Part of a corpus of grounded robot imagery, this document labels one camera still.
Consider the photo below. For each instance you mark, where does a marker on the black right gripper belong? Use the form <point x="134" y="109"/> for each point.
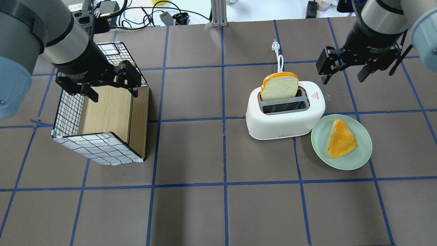
<point x="366" y="45"/>

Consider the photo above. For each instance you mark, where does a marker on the grid fabric wooden storage box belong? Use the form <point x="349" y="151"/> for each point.
<point x="111" y="131"/>

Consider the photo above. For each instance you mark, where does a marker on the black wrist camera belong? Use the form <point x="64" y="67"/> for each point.
<point x="348" y="7"/>
<point x="82" y="10"/>

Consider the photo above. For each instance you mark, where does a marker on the light green plate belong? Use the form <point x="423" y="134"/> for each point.
<point x="351" y="161"/>

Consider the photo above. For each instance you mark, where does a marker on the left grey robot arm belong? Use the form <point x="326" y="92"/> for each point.
<point x="30" y="28"/>

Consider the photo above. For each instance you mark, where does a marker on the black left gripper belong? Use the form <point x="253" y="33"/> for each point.
<point x="86" y="63"/>

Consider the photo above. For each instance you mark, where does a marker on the black power adapter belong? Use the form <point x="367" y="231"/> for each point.
<point x="167" y="19"/>

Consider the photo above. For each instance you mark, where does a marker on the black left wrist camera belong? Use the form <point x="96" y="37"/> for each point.
<point x="82" y="10"/>

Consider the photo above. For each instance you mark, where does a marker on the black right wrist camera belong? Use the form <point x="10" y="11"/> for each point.
<point x="348" y="7"/>

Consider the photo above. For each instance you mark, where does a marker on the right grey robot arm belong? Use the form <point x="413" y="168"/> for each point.
<point x="414" y="19"/>

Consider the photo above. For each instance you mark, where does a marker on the aluminium frame post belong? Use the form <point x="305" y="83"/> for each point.
<point x="219" y="14"/>

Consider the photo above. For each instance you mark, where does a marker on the toast slice in toaster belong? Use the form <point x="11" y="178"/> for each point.
<point x="280" y="85"/>

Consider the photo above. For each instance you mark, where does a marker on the triangular orange bread piece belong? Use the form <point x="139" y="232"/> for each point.
<point x="341" y="140"/>

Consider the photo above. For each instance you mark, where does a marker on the white two-slot toaster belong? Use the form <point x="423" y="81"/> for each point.
<point x="283" y="118"/>

